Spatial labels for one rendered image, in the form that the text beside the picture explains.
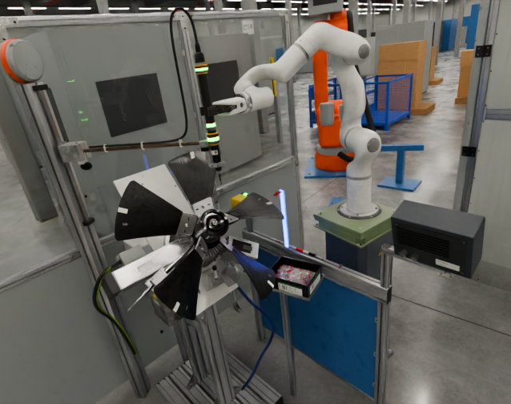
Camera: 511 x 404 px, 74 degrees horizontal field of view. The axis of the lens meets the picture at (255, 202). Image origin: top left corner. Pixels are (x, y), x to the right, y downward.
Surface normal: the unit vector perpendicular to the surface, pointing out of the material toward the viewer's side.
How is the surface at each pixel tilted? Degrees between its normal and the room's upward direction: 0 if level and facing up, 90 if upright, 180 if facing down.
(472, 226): 15
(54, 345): 90
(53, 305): 90
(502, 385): 0
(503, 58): 90
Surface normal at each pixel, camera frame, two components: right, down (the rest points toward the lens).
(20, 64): 0.97, -0.03
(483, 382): -0.11, -0.91
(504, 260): -0.72, 0.36
